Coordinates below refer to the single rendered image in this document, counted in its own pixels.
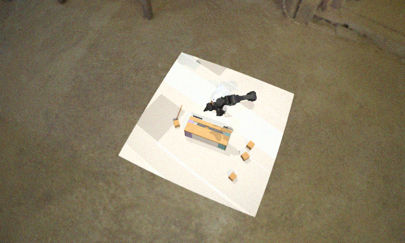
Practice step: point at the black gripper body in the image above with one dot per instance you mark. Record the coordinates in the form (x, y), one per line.
(212, 107)

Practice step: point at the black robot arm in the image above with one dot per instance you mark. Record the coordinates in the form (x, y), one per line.
(233, 100)

